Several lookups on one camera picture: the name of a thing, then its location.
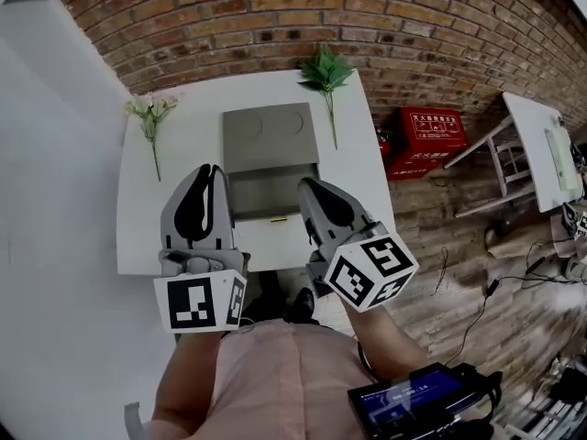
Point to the person's dark trouser leg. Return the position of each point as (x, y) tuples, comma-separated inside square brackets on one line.
[(268, 293)]

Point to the grey box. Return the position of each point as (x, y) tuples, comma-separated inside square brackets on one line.
[(268, 138)]

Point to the black screen device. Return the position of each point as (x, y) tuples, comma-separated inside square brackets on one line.
[(413, 397)]

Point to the person's pink shirt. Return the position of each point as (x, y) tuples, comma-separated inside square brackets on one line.
[(284, 378)]

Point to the grey box drawer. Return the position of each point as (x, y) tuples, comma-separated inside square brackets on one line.
[(263, 195)]

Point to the person's right forearm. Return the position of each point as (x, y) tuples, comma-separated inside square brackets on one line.
[(390, 342)]

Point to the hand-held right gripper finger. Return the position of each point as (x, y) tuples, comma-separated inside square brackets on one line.
[(339, 206), (309, 204)]

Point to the white artificial flower sprig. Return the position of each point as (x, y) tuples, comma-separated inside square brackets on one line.
[(149, 117)]

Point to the person's left forearm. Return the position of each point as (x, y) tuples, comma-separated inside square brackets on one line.
[(188, 374)]

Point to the green leafy artificial sprig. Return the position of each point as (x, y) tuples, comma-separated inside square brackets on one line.
[(326, 73)]

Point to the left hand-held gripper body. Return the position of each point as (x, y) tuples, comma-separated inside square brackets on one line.
[(202, 291)]

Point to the spare hand-held gripper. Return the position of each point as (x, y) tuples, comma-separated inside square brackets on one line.
[(577, 223)]

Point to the red cardboard box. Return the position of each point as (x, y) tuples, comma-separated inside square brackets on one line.
[(424, 142)]

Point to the person's black shoe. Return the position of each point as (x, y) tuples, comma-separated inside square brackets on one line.
[(304, 304)]

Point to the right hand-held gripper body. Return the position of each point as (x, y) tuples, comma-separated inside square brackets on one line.
[(367, 268)]

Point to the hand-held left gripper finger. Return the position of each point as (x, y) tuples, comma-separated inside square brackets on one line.
[(222, 218), (172, 220)]

